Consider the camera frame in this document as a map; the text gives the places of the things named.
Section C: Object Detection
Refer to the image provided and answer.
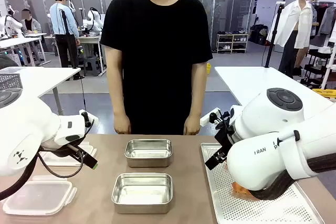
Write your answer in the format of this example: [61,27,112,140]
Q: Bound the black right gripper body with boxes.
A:
[214,123,238,154]

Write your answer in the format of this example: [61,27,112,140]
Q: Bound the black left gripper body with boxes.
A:
[39,142,85,161]

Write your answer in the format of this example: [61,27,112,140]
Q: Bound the pinkish croissant bread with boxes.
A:
[232,181,261,201]

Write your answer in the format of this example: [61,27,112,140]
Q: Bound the white translucent clip lid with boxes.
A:
[39,141,97,167]
[2,175,78,216]

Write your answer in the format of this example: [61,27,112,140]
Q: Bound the person's left forearm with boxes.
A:
[186,77,208,119]

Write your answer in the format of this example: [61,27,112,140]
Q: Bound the person's right forearm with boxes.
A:
[107,77,129,117]

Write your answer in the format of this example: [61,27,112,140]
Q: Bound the steel rectangular container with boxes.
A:
[124,138,174,168]
[111,173,174,215]

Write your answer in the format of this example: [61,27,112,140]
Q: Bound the person's left hand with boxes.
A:
[183,115,202,136]

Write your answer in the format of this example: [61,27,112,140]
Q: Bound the person's right hand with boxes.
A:
[113,115,131,135]

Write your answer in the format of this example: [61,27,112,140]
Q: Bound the perforated metal baking tray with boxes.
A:
[201,142,326,224]

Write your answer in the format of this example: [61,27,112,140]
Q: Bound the white table with grey leg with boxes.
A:
[0,66,81,116]

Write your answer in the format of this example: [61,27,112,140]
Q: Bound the grey step stool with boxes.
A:
[80,56,102,77]

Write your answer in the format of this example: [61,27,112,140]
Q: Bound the grey perforated basket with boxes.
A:
[0,73,22,90]

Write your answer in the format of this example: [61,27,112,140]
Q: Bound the white shoe rack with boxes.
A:
[216,30,249,55]

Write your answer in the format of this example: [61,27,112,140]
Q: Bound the black bag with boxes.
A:
[249,24,269,46]

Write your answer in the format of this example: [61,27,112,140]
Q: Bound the yellow flat item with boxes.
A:
[312,88,336,102]

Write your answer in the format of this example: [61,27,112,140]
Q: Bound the black shelf cart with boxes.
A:
[300,47,336,90]

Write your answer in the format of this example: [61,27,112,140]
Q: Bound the person in black t-shirt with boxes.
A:
[99,0,214,136]

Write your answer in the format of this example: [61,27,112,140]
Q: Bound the grey background workbench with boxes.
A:
[43,31,106,76]

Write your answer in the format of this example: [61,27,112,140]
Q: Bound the white background desk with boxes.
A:
[0,33,48,67]

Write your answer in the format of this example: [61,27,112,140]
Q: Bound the black background tripod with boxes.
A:
[59,8,79,69]

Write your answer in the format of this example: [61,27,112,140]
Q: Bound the man in light blue jacket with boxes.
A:
[49,0,85,81]

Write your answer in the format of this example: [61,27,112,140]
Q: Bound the mannequin in white shirt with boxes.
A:
[267,0,314,78]

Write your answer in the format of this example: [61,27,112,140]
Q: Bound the seated person in grey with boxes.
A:
[20,8,43,35]

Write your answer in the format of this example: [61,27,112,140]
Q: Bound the clothes rack with garments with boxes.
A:
[313,2,336,38]

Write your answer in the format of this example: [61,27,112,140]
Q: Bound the mannequin with beige cap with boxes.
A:
[308,0,320,38]

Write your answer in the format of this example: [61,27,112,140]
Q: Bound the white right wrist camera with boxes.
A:
[199,108,232,131]

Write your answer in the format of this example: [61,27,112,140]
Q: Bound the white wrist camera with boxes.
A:
[199,108,232,131]
[78,109,99,128]

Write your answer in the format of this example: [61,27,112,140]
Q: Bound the thin black looped cable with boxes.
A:
[38,145,85,178]

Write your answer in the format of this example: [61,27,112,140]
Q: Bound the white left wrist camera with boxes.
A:
[78,109,99,128]

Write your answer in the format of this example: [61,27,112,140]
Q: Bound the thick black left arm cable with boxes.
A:
[0,153,40,201]

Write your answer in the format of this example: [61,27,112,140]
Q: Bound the thin black hanging cable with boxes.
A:
[78,76,88,116]

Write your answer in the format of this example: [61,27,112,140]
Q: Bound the black right arm cable sleeve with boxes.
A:
[249,153,336,201]

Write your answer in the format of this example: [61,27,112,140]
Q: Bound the black camera tripod stand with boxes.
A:
[264,1,286,69]

